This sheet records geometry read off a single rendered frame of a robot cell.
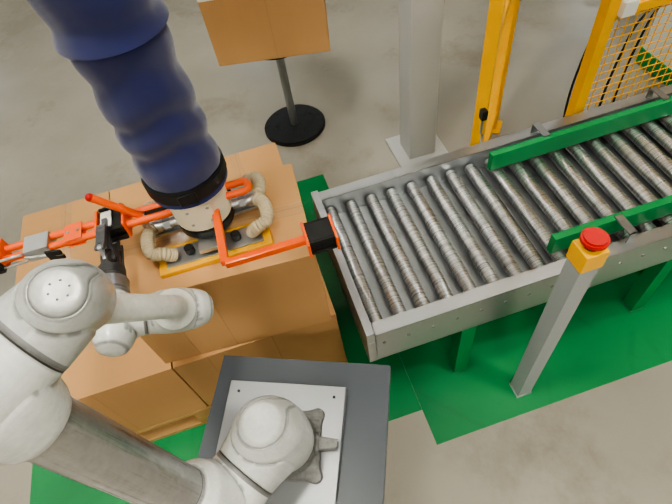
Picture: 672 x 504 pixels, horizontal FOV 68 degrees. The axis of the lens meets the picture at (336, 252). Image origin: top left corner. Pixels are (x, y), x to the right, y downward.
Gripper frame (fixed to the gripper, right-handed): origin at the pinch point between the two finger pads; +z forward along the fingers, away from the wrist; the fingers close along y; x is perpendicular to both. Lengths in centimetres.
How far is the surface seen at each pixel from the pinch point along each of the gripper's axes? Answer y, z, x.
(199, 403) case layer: 87, -21, -6
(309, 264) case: 17, -22, 51
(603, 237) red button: 3, -52, 122
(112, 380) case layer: 53, -18, -25
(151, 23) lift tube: -55, -8, 35
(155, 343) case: 38.0, -18.5, -3.8
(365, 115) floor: 107, 145, 120
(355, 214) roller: 52, 21, 77
